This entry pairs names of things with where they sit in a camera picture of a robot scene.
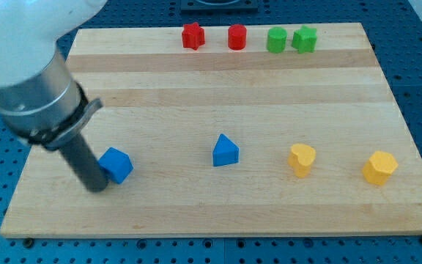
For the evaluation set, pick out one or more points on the blue cube block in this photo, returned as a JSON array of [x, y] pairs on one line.
[[117, 164]]

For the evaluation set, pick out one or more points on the yellow hexagon block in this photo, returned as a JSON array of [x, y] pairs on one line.
[[379, 167]]

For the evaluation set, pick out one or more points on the yellow heart block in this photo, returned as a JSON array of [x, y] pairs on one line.
[[301, 158]]

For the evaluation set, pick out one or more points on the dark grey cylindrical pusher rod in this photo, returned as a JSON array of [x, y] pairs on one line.
[[84, 164]]

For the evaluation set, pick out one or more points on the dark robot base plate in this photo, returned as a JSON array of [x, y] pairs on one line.
[[218, 5]]

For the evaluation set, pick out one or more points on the red cylinder block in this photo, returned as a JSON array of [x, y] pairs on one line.
[[237, 34]]

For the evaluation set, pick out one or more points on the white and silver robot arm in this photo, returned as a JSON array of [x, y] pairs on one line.
[[40, 101]]

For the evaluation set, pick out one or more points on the red star block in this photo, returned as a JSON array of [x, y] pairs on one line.
[[193, 36]]

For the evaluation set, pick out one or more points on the green star block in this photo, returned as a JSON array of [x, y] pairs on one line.
[[304, 39]]

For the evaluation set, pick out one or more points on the light wooden board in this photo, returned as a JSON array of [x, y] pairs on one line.
[[165, 106]]

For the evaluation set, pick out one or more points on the green cylinder block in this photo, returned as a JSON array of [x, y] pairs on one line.
[[276, 39]]

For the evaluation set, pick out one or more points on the blue triangle block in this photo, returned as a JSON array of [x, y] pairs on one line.
[[225, 152]]

